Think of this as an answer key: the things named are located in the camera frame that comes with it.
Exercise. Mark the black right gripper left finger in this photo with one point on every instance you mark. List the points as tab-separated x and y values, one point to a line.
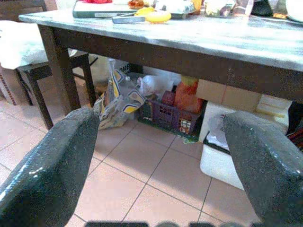
45	170

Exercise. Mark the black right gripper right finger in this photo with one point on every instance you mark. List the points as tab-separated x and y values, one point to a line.
267	165

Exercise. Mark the white storage box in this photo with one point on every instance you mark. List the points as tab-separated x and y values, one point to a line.
220	151

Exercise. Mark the beige cardboard box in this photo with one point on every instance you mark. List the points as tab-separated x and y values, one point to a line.
227	93

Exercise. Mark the cardboard box with red print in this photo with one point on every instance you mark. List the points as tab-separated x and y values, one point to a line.
7	85

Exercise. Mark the dark wooden chair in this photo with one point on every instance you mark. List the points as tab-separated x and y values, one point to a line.
45	73

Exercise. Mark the yellow and white plastic bag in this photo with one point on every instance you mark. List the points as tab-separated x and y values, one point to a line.
118	104

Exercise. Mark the orange bag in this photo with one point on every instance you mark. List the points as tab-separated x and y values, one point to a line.
188	94

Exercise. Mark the purple plastic basket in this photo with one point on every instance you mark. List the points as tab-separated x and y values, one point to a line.
170	118

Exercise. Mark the dark red box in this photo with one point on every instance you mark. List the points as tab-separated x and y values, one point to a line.
168	97

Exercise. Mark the white chair cushion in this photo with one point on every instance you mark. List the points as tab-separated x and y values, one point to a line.
21	45

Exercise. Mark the dark wooden marble-top table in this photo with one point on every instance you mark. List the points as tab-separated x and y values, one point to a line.
189	45

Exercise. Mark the white plate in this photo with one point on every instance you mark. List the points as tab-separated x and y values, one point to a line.
294	9

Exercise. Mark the yellow lidded container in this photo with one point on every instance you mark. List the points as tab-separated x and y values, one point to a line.
155	15

